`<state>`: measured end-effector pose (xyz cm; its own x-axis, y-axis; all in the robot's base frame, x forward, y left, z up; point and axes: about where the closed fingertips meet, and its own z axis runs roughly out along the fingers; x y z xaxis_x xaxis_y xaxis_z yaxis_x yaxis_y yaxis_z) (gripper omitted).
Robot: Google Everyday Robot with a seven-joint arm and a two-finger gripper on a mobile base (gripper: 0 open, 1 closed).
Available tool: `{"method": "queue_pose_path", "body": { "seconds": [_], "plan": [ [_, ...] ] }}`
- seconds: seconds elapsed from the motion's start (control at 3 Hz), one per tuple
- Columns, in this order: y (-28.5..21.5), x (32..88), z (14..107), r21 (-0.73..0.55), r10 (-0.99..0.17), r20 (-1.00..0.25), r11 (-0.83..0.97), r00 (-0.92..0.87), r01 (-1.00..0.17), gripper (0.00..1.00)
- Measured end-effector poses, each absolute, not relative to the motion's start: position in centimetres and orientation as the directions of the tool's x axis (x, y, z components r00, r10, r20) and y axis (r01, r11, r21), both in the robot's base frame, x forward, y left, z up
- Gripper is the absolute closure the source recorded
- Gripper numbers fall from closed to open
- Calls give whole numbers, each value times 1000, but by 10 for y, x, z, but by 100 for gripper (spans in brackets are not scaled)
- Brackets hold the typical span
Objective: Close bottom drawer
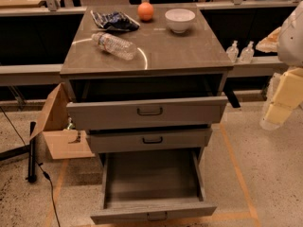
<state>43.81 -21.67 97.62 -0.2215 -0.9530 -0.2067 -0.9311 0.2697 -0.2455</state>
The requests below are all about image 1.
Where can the grey bottom drawer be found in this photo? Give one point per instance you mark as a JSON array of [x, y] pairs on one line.
[[151, 186]]

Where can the left clear pump bottle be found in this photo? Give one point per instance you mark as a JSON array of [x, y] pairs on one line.
[[233, 51]]

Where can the open cardboard box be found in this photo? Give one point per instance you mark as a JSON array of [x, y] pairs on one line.
[[52, 125]]

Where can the blue chip bag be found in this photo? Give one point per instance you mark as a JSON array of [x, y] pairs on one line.
[[116, 20]]

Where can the grey middle drawer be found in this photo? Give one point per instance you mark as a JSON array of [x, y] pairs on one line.
[[148, 140]]

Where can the white ceramic bowl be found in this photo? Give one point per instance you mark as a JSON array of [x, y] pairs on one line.
[[179, 20]]

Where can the clear pump bottle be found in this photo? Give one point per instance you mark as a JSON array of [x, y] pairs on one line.
[[233, 51], [247, 53]]

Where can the grey drawer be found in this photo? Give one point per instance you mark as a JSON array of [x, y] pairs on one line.
[[151, 186], [137, 114], [148, 140]]

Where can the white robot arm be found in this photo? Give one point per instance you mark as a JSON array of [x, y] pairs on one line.
[[287, 42]]

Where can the grey wooden drawer cabinet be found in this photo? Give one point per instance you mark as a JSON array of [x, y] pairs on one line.
[[166, 65]]

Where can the clear plastic water bottle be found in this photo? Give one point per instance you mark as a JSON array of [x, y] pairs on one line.
[[114, 45]]

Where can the right clear pump bottle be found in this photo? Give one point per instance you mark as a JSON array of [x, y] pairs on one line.
[[247, 53]]

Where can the grey top drawer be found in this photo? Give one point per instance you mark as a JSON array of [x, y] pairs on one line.
[[137, 114]]

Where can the black stand base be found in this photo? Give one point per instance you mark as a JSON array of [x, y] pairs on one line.
[[28, 149]]

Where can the orange fruit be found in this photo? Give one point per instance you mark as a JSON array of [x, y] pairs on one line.
[[145, 11]]

